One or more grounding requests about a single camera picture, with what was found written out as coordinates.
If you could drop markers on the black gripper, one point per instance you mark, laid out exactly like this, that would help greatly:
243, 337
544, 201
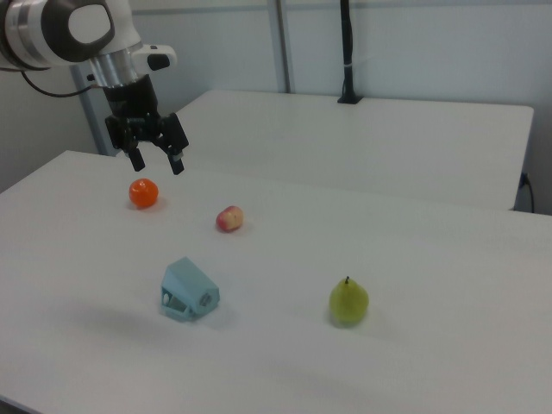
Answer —
136, 113

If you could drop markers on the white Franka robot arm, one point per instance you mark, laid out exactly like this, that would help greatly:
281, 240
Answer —
52, 30

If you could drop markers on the orange toy fruit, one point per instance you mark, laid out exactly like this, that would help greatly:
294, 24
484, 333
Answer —
144, 193

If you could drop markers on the red yellow toy apple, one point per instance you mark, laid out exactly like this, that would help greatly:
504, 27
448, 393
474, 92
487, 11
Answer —
229, 219

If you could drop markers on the light blue plastic block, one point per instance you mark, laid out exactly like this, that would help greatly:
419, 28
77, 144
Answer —
190, 290

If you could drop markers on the green toy pear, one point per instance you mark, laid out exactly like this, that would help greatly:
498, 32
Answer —
348, 301

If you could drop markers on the grey metal wall post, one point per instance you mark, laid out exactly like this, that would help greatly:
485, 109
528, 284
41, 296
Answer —
284, 45

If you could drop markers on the black camera stand pole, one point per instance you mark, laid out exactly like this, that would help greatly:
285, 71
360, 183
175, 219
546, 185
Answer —
347, 52

